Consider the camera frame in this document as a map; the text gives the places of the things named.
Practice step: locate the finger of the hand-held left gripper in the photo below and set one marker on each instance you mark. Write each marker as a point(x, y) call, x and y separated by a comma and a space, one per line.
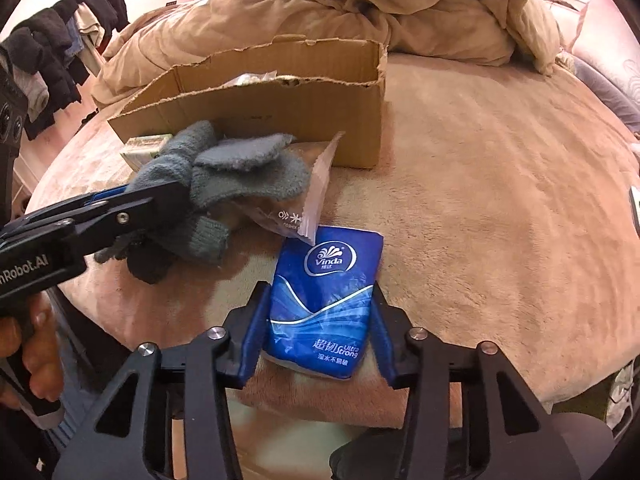
point(122, 217)
point(107, 195)

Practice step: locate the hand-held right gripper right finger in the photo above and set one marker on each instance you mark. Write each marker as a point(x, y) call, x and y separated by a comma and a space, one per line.
point(384, 342)

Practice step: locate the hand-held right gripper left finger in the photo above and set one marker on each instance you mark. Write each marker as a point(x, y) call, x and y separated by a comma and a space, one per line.
point(254, 332)

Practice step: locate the blue tissue packet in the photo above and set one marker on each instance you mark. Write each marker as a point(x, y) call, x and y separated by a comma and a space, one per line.
point(325, 305)

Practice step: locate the light grey knit glove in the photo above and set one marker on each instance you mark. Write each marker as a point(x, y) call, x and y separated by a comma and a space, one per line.
point(240, 170)

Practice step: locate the torn cardboard box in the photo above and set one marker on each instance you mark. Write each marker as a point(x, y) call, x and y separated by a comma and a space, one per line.
point(280, 110)

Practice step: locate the person's left hand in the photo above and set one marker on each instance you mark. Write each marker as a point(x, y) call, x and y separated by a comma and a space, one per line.
point(42, 355)

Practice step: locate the small green and white box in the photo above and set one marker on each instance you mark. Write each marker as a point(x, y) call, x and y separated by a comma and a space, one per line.
point(142, 152)

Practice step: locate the dark grey knit glove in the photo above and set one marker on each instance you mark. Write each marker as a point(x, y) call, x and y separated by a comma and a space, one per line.
point(195, 242)

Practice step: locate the clear plastic snack bag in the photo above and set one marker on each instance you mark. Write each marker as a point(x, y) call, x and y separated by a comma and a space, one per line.
point(295, 212)

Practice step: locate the dark hanging clothes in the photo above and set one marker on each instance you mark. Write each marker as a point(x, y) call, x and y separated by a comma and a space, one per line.
point(45, 55)

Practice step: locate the beige fleece blanket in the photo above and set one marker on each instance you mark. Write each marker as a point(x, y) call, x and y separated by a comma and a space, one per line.
point(500, 220)

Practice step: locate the crumpled clear plastic bag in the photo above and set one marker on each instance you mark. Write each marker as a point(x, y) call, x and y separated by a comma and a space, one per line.
point(260, 79)

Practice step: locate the floral printed cloth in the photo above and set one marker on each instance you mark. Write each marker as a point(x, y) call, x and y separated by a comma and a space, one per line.
point(620, 395)

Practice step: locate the beige duvet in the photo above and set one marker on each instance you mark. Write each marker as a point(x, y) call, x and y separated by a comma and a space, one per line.
point(350, 15)

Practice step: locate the pale lilac pillow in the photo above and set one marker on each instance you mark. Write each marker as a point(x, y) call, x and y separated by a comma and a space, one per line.
point(607, 90)

